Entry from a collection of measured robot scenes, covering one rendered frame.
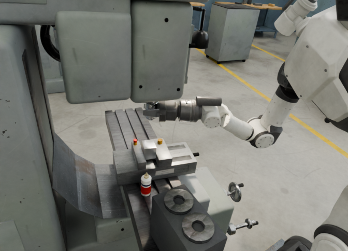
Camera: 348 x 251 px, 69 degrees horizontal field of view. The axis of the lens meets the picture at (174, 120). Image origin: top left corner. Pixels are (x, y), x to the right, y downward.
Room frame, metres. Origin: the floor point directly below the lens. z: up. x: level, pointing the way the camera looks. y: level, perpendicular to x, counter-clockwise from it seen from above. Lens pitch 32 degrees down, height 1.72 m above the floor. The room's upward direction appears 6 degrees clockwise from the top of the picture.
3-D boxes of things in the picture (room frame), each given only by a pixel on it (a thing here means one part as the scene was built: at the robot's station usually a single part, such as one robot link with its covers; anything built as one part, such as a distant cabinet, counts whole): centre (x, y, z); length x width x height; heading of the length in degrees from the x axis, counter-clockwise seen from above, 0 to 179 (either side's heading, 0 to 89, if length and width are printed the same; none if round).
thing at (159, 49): (0.85, 0.10, 1.47); 0.21 x 0.19 x 0.32; 24
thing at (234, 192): (1.05, -0.37, 0.62); 0.16 x 0.12 x 0.12; 114
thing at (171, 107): (0.86, 0.00, 1.23); 0.13 x 0.12 x 0.10; 6
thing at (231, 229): (0.93, -0.45, 0.50); 0.22 x 0.06 x 0.06; 114
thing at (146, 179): (0.72, 0.08, 0.97); 0.04 x 0.04 x 0.11
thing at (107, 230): (0.85, 0.09, 0.78); 0.50 x 0.35 x 0.12; 114
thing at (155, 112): (0.82, 0.09, 1.23); 0.06 x 0.02 x 0.03; 96
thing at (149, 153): (0.86, 0.10, 1.03); 0.06 x 0.05 x 0.06; 21
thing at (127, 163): (0.87, 0.07, 0.97); 0.35 x 0.15 x 0.11; 111
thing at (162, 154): (0.88, 0.04, 1.01); 0.15 x 0.06 x 0.04; 21
